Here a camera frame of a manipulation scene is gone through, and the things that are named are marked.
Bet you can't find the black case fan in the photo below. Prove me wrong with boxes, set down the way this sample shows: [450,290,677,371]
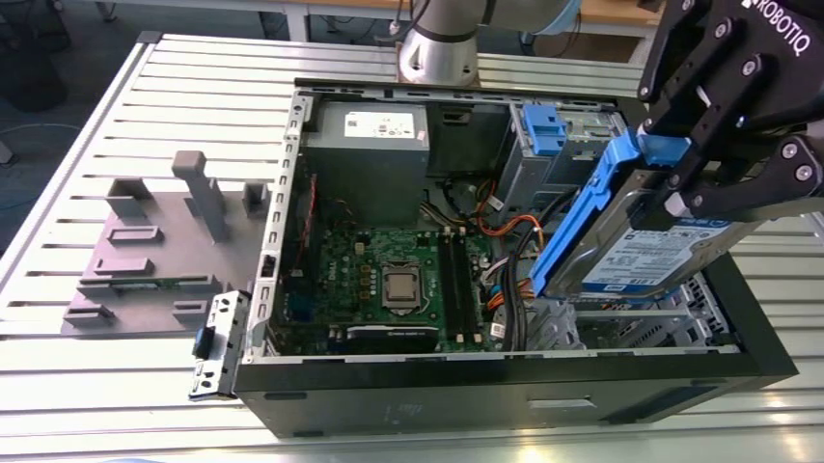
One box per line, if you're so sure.
[281,168,323,286]

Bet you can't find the green motherboard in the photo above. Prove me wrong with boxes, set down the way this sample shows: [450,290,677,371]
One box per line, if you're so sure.
[267,226,510,356]

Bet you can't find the thin multicoloured fan wire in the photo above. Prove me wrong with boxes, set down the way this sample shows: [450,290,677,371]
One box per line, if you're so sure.
[324,195,360,228]

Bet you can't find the black graphics card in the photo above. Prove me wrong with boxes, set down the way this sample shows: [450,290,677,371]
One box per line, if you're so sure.
[327,325,439,356]

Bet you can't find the red black twisted wire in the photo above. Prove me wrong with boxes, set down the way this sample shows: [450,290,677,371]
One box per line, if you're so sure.
[292,173,320,279]

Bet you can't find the silver CPU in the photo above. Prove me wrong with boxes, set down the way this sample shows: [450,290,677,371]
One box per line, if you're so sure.
[383,270,423,304]

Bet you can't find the green RAM stick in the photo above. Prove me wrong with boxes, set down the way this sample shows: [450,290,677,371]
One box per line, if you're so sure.
[108,277,181,292]

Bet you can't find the yellow black power wires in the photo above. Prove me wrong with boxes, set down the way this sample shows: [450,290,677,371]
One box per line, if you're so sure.
[416,200,482,232]

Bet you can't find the grey metal drive cage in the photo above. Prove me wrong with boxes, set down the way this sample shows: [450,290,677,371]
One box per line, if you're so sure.
[498,98,638,228]

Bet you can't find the black open PC case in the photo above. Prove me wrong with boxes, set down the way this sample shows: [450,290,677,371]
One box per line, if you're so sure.
[230,76,799,440]

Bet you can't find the grey parts rack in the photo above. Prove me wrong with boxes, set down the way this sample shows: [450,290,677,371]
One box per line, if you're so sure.
[56,150,275,337]

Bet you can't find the black RAM slot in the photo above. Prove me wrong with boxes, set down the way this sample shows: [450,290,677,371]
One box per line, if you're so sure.
[437,226,466,344]
[454,226,483,344]

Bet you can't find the blue expansion slot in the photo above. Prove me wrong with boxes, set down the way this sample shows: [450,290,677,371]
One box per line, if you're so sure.
[287,291,315,323]

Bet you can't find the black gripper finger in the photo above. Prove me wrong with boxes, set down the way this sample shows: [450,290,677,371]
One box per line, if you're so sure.
[628,51,824,232]
[634,0,738,139]

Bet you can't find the metal disk bay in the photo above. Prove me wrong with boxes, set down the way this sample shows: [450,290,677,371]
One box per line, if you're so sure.
[532,279,738,351]

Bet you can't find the CPU socket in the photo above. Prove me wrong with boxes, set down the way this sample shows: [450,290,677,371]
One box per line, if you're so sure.
[376,259,431,315]

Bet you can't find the grey power supply unit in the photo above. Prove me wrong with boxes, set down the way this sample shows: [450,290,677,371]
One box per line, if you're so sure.
[299,100,432,231]

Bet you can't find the wooden desk white frame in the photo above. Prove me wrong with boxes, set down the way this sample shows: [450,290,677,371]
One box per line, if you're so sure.
[256,0,663,67]

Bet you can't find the hard disk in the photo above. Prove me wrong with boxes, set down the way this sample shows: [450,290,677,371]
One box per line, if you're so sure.
[530,133,734,310]

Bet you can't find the metal card retainer bracket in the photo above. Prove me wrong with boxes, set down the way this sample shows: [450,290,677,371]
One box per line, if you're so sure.
[188,288,253,401]

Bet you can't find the orange wire bundle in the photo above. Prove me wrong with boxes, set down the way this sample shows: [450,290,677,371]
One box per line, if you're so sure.
[479,214,552,310]

